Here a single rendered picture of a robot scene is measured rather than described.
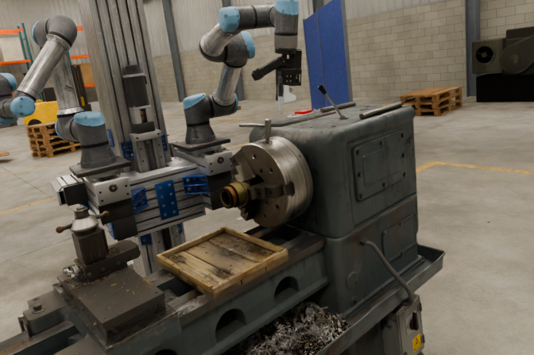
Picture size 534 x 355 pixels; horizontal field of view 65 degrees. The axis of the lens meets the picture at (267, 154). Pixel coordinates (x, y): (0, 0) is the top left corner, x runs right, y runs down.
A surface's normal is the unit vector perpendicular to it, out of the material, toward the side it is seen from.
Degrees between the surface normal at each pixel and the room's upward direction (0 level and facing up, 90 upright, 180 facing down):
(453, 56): 90
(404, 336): 88
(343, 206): 89
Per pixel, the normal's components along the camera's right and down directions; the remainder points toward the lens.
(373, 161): 0.66, 0.08
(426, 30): -0.75, 0.24
